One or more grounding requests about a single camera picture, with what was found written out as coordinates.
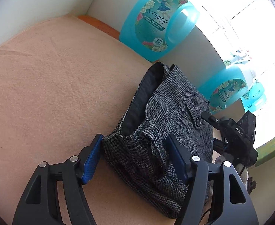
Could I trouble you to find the grey houndstooth pants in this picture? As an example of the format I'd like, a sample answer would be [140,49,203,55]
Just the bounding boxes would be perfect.
[101,62,213,218]

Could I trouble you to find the gloved right hand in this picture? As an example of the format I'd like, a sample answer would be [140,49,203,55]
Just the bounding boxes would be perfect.
[208,149,249,207]

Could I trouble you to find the blue bottle on sill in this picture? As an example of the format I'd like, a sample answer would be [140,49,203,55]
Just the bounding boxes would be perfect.
[241,81,267,113]

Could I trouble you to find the middle blue detergent bottle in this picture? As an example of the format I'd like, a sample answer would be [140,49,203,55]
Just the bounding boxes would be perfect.
[198,64,256,114]

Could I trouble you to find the blue detergent bottle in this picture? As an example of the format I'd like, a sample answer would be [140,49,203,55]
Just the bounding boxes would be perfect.
[119,0,199,62]
[198,64,256,114]

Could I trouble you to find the left blue detergent bottle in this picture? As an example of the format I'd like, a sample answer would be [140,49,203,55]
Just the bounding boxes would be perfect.
[119,0,199,62]

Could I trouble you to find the landscape wall painting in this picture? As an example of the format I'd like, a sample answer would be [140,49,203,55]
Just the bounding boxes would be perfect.
[255,137,275,167]

